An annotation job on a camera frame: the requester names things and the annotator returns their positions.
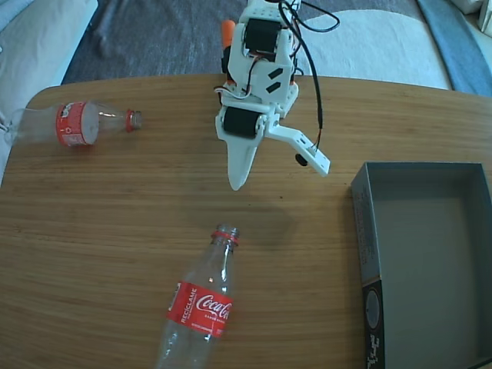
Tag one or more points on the grey cardboard box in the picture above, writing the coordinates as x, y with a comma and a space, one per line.
434, 269

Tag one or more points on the white rug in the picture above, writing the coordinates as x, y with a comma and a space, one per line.
365, 46

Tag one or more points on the blue blanket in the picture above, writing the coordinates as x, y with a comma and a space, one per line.
453, 46

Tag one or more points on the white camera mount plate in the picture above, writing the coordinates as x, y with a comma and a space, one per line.
303, 142

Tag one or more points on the clear bottle red barcode label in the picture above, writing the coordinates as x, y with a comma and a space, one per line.
73, 123

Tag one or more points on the white sofa cushion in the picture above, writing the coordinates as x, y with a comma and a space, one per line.
34, 46

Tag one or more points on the clear bottle Coca-Cola script label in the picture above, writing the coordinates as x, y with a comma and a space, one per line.
200, 307

